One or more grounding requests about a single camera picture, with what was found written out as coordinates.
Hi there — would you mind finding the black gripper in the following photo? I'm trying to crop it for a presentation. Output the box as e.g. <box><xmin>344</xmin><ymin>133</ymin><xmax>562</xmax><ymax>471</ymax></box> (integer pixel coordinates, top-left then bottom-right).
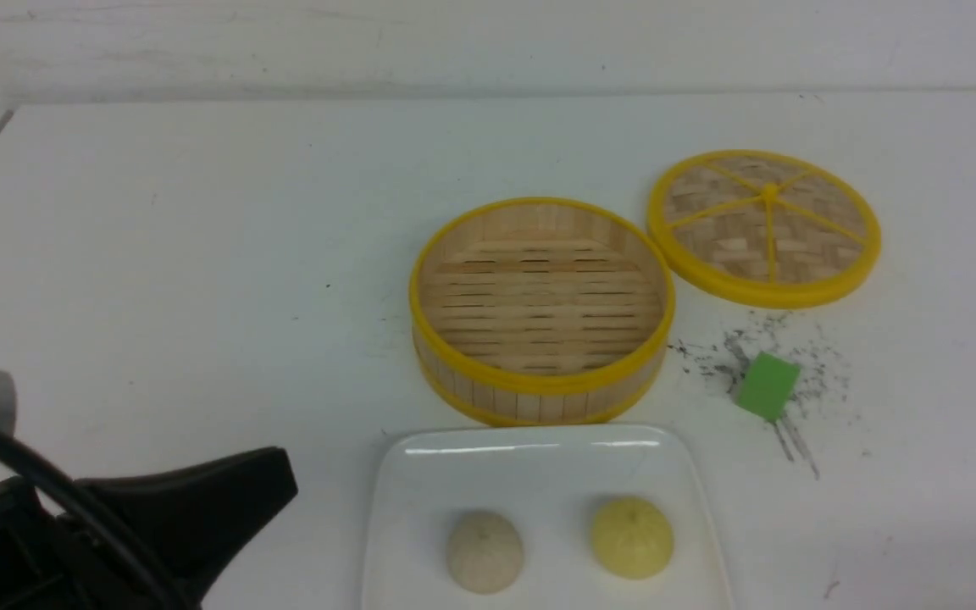
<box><xmin>0</xmin><ymin>446</ymin><xmax>298</xmax><ymax>609</ymax></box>

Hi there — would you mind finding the white steamed bun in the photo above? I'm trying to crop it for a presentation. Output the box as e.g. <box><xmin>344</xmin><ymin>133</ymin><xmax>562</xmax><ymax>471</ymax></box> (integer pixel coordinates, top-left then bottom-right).
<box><xmin>445</xmin><ymin>510</ymin><xmax>525</xmax><ymax>595</ymax></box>

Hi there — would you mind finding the white square plate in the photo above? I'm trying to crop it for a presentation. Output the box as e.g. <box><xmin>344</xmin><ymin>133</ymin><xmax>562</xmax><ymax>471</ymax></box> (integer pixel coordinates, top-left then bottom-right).
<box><xmin>359</xmin><ymin>424</ymin><xmax>736</xmax><ymax>609</ymax></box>

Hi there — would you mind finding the yellow steamed bun on plate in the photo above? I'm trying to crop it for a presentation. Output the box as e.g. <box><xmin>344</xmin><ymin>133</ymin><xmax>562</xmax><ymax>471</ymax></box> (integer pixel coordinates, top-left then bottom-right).
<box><xmin>589</xmin><ymin>496</ymin><xmax>675</xmax><ymax>580</ymax></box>

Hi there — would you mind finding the bamboo steamer basket yellow rim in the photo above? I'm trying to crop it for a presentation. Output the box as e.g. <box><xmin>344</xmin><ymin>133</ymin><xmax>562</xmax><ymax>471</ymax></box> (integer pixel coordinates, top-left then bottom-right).
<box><xmin>409</xmin><ymin>197</ymin><xmax>675</xmax><ymax>426</ymax></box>

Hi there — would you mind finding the green cube block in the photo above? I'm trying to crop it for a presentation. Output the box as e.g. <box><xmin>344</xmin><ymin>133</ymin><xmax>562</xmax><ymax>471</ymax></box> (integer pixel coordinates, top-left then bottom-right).
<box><xmin>735</xmin><ymin>352</ymin><xmax>801</xmax><ymax>424</ymax></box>

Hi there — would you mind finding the bamboo steamer lid yellow rim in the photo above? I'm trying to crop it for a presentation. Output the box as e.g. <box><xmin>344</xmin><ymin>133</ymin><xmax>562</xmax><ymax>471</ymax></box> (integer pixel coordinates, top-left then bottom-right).
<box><xmin>646</xmin><ymin>150</ymin><xmax>882</xmax><ymax>310</ymax></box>

